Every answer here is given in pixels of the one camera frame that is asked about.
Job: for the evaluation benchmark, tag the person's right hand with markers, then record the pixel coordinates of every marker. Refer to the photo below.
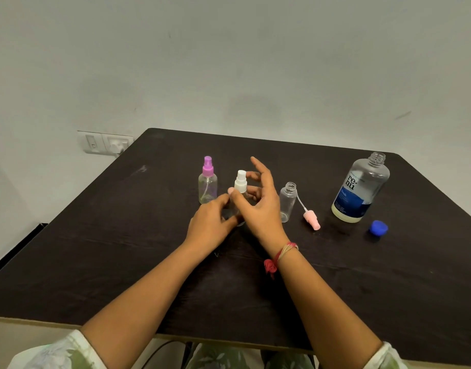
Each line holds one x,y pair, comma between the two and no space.
264,219

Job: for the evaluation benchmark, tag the person's left hand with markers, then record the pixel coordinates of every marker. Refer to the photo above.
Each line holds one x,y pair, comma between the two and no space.
208,228

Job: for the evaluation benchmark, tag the small clear bottle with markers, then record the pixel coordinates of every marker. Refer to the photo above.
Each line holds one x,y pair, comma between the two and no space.
287,203
246,197

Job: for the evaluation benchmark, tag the small round bottle purple print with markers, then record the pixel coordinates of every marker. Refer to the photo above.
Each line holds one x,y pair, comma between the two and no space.
207,190

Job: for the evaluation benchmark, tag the white spray cap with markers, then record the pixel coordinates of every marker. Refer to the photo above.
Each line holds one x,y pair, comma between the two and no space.
241,182

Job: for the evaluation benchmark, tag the pink spray cap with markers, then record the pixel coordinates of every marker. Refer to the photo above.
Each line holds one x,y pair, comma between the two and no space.
312,219

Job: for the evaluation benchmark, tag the purple spray cap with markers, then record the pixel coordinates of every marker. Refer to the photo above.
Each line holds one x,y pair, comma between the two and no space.
207,169

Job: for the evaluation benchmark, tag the large clear bottle blue label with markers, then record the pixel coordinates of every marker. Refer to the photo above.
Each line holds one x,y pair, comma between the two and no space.
358,192

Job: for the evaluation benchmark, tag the blue screw cap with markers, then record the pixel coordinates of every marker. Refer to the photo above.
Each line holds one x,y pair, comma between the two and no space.
379,228

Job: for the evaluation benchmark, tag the person's left forearm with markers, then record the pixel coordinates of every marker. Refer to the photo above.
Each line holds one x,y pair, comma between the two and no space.
143,307

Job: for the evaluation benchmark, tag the person's right forearm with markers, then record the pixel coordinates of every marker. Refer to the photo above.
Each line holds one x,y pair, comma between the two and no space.
327,315

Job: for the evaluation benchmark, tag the red thread wristband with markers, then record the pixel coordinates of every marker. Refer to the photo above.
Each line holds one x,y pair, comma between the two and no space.
270,267

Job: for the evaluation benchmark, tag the white plug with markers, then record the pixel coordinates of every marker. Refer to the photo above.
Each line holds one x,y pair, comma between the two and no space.
118,146

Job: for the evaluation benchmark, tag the black table leg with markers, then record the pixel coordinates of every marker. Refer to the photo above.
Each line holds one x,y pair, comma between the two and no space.
186,357

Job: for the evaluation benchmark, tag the green floral trousers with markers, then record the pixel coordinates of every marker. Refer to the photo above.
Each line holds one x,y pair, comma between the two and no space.
220,359

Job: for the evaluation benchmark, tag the green floral right sleeve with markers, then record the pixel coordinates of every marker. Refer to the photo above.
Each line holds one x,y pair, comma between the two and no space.
387,359

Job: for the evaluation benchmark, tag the green floral sleeve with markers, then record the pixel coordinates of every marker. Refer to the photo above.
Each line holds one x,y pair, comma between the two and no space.
387,359
58,353

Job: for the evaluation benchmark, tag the green floral left sleeve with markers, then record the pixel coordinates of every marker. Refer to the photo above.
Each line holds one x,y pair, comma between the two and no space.
58,353

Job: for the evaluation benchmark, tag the black skirting board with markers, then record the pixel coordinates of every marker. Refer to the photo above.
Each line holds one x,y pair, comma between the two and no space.
12,249

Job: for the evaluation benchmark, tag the white wall socket panel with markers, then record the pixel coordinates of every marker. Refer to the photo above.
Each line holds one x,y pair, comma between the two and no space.
91,142

